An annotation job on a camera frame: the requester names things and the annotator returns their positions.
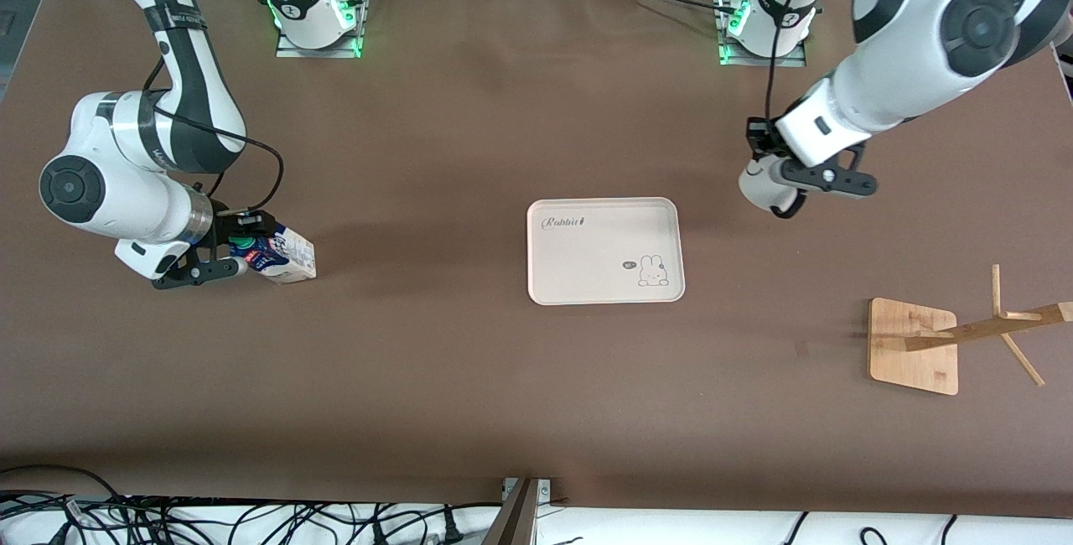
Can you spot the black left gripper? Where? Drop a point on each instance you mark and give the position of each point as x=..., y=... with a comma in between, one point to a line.
x=761, y=140

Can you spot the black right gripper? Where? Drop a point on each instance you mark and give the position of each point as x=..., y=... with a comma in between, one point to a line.
x=225, y=225

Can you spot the white smiley face cup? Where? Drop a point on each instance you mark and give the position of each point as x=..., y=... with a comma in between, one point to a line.
x=759, y=184

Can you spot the blue white milk carton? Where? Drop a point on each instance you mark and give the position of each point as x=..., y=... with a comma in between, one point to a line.
x=293, y=264

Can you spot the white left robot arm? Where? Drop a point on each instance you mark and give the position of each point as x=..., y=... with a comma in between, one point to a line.
x=922, y=25

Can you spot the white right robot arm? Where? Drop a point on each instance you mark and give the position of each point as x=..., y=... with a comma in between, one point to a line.
x=193, y=109

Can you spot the beige rabbit print tray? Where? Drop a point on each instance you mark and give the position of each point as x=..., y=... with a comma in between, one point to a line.
x=587, y=260

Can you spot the brown table cover mat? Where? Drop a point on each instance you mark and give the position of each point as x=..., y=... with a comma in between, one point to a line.
x=419, y=151

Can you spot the wooden mug stand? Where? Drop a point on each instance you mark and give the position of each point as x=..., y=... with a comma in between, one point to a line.
x=909, y=365

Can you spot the black power plug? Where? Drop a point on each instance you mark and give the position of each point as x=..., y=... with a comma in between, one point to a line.
x=453, y=530

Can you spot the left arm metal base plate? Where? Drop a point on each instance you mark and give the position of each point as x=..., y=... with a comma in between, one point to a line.
x=754, y=62

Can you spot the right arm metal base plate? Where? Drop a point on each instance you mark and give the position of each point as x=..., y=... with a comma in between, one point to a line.
x=289, y=52

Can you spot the grey metal camera post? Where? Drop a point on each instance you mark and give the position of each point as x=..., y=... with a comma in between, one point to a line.
x=515, y=520

